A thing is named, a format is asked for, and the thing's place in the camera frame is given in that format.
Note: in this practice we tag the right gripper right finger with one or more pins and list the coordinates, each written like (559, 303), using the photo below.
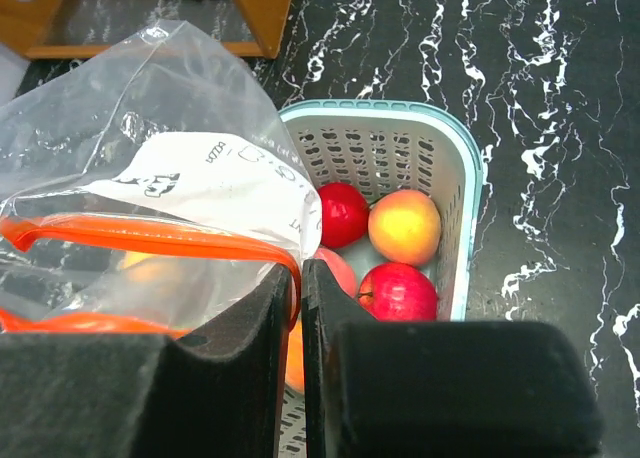
(438, 389)

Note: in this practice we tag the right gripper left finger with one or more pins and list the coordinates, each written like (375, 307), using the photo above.
(217, 392)

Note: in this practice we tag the light blue plastic basket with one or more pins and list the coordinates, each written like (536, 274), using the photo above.
(378, 147)

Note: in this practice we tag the pink peach toy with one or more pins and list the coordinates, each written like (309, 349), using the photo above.
(340, 269)

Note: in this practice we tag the yellow orange peach toy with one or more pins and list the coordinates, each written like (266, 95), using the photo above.
(405, 227)

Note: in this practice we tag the bright red apple toy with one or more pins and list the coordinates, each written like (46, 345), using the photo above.
(345, 214)

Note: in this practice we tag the wooden shelf rack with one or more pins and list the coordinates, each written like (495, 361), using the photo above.
(65, 29)

